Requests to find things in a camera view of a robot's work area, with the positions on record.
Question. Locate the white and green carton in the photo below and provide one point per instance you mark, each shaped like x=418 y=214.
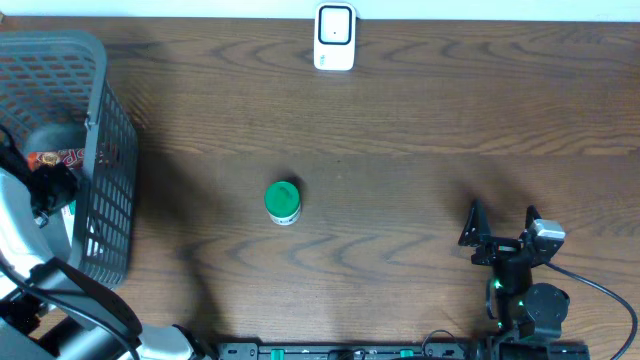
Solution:
x=68 y=214

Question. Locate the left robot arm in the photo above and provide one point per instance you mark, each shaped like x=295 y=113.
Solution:
x=50 y=309

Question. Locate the grey plastic mesh basket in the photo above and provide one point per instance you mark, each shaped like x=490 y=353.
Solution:
x=55 y=96

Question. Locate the white barcode scanner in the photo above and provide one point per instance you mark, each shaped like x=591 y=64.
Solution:
x=334 y=36

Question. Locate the black mounting rail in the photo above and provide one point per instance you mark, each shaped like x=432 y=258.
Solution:
x=433 y=350

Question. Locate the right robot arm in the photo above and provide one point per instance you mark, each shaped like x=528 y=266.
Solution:
x=529 y=314

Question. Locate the red chocolate bar wrapper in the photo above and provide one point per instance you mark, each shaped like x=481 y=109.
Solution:
x=71 y=158

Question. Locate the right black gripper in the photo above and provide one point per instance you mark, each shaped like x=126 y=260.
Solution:
x=498 y=247

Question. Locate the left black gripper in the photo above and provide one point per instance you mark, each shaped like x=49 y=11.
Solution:
x=51 y=185

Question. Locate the green lid jar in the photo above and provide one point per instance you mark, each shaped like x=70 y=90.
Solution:
x=283 y=203

